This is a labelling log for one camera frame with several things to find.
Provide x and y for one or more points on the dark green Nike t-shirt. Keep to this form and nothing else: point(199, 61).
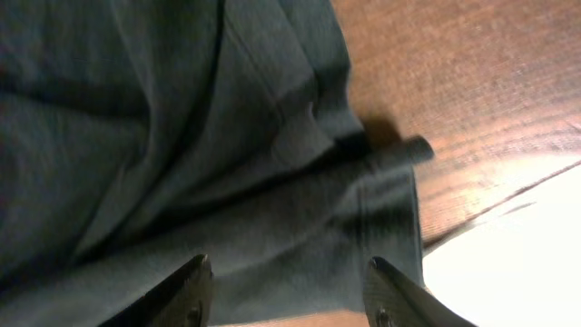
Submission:
point(137, 135)

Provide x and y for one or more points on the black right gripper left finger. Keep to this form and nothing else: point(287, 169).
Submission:
point(181, 300)

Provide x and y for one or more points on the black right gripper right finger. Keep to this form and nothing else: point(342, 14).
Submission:
point(391, 299)

